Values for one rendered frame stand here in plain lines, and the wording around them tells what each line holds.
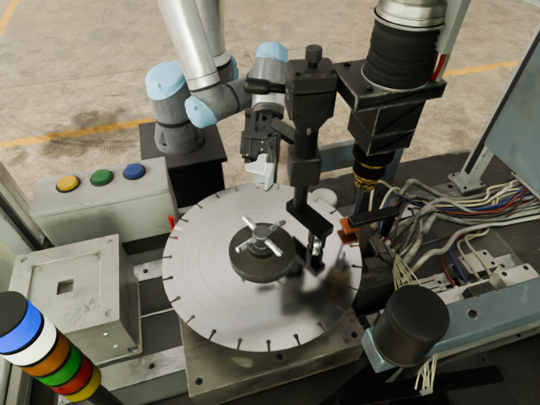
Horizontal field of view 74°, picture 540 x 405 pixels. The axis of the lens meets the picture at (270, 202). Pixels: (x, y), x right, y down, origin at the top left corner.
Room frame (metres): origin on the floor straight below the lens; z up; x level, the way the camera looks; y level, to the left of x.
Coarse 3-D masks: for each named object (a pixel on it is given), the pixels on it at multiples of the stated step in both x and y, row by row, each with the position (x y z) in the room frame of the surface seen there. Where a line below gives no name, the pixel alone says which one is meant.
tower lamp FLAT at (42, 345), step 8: (40, 312) 0.16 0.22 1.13; (48, 320) 0.16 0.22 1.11; (48, 328) 0.14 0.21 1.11; (40, 336) 0.13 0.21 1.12; (48, 336) 0.14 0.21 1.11; (56, 336) 0.14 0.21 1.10; (32, 344) 0.13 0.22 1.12; (40, 344) 0.13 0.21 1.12; (48, 344) 0.13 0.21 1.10; (16, 352) 0.12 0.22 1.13; (24, 352) 0.12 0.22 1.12; (32, 352) 0.12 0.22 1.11; (40, 352) 0.13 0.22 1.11; (48, 352) 0.13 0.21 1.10; (16, 360) 0.12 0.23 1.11; (24, 360) 0.12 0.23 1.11; (32, 360) 0.12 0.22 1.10
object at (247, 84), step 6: (252, 78) 0.42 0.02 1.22; (246, 84) 0.42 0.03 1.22; (252, 84) 0.41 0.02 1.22; (258, 84) 0.42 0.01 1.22; (264, 84) 0.42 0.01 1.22; (270, 84) 0.42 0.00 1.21; (276, 84) 0.43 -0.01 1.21; (282, 84) 0.43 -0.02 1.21; (246, 90) 0.41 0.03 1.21; (252, 90) 0.41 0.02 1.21; (258, 90) 0.41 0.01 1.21; (264, 90) 0.41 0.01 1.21; (270, 90) 0.42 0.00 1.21; (276, 90) 0.42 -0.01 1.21; (282, 90) 0.42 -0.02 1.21
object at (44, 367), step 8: (56, 328) 0.15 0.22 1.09; (64, 336) 0.15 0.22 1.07; (56, 344) 0.14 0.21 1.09; (64, 344) 0.14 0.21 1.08; (56, 352) 0.13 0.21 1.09; (64, 352) 0.14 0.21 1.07; (40, 360) 0.12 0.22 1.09; (48, 360) 0.12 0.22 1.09; (56, 360) 0.13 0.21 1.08; (64, 360) 0.13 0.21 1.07; (24, 368) 0.12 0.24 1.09; (32, 368) 0.12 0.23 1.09; (40, 368) 0.12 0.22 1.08; (48, 368) 0.12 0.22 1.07; (56, 368) 0.12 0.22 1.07; (40, 376) 0.12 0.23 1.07
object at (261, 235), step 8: (248, 224) 0.37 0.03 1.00; (280, 224) 0.37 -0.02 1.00; (256, 232) 0.35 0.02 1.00; (264, 232) 0.35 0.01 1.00; (248, 240) 0.33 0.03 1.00; (256, 240) 0.34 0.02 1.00; (264, 240) 0.33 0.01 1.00; (240, 248) 0.32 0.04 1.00; (264, 248) 0.33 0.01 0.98; (272, 248) 0.32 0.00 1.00
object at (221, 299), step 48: (240, 192) 0.49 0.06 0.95; (288, 192) 0.49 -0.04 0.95; (192, 240) 0.37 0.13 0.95; (336, 240) 0.37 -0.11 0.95; (192, 288) 0.28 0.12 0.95; (240, 288) 0.28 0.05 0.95; (288, 288) 0.28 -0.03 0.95; (336, 288) 0.28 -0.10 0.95; (240, 336) 0.20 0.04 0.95; (288, 336) 0.20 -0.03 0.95
